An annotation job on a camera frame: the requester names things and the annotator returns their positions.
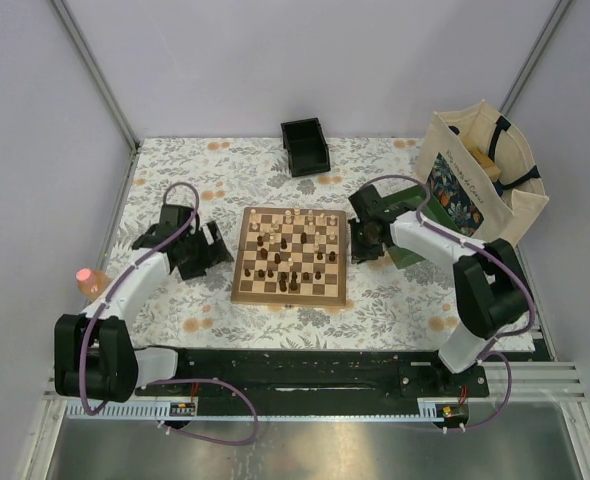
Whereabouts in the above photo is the wooden box in bag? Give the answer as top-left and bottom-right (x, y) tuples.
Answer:
(466, 146), (501, 182)

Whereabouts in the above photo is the floral table mat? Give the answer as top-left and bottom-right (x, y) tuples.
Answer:
(106, 138), (460, 351)

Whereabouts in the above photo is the black plastic bin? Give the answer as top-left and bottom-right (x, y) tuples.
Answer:
(281, 118), (330, 178)

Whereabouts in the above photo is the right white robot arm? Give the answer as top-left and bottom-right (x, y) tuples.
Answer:
(349, 184), (535, 396)

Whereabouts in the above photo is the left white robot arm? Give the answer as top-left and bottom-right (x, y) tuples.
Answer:
(54, 204), (232, 402)

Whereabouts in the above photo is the cream canvas tote bag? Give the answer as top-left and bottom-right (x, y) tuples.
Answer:
(415, 101), (549, 246)

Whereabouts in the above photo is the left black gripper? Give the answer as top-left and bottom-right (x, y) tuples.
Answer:
(179, 221), (232, 280)

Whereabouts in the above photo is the pink capped bottle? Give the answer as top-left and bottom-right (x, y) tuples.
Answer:
(76, 268), (112, 303)

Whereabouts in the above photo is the green metal tray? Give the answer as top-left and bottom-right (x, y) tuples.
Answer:
(383, 186), (466, 274)

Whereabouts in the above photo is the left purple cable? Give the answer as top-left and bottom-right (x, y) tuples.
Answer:
(80, 182), (261, 445)

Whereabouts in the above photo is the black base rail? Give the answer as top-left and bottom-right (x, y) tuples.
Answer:
(133, 349), (491, 401)

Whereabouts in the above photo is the white slotted cable duct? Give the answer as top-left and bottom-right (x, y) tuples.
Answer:
(91, 395), (444, 423)

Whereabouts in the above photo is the wooden chess board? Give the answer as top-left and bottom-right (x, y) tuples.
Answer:
(231, 206), (348, 308)

